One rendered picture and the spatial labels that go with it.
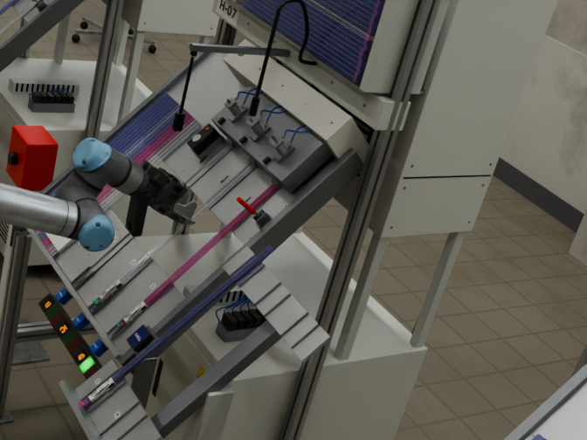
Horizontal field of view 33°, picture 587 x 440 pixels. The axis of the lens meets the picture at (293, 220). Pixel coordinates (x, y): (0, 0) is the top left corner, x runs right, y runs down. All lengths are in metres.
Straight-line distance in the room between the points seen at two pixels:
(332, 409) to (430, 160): 0.75
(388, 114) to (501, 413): 1.92
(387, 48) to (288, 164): 0.35
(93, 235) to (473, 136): 0.98
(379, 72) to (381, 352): 0.88
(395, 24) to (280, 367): 0.93
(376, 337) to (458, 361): 1.32
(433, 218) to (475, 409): 1.44
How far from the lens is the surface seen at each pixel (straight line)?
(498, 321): 4.53
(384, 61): 2.20
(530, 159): 6.04
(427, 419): 3.71
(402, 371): 2.84
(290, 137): 2.33
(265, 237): 2.25
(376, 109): 2.23
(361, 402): 2.82
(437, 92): 2.36
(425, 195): 2.50
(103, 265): 2.49
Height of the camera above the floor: 2.02
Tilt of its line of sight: 25 degrees down
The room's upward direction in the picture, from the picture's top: 16 degrees clockwise
